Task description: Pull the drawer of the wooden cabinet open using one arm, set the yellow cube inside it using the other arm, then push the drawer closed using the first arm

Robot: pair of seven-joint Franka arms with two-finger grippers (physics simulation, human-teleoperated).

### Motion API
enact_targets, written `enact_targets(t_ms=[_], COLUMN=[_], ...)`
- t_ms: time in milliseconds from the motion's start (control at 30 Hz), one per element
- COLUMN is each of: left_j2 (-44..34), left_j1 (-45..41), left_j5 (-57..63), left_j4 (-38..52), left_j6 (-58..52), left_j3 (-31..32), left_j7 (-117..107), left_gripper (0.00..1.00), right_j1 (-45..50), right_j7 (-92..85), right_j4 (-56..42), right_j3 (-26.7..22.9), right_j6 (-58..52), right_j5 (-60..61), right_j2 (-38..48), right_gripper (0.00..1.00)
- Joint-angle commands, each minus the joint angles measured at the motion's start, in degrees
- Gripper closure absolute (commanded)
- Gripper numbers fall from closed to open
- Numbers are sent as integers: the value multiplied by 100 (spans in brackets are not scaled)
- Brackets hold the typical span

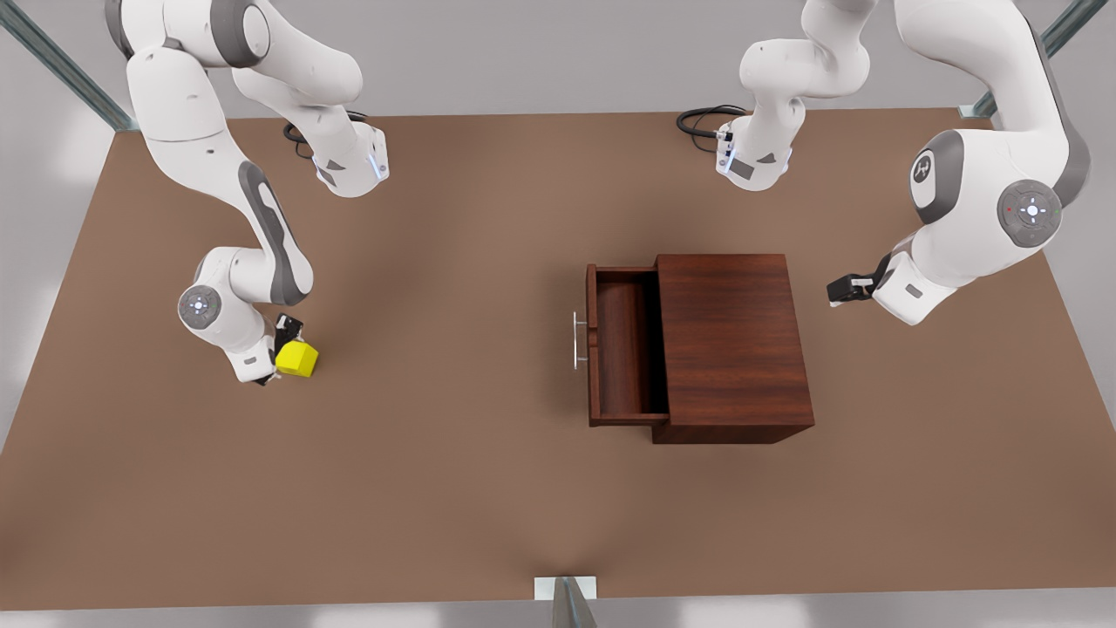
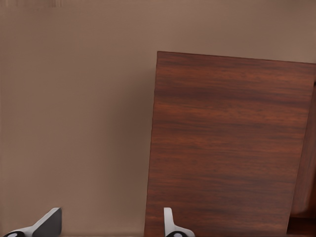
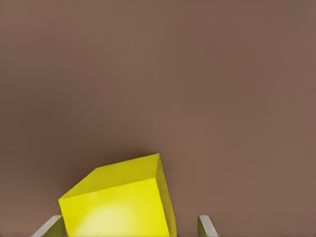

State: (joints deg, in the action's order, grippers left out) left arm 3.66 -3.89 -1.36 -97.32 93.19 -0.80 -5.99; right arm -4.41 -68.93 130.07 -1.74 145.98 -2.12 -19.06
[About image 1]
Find yellow cube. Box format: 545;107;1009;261
275;340;320;379

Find black cable loop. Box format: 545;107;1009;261
677;105;751;154
283;111;371;161

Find silver frame post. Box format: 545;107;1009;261
957;0;1110;120
534;576;599;628
0;0;140;133

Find wooden drawer with silver handle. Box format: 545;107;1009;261
573;264;670;428

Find dark wooden cabinet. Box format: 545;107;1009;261
652;254;816;446

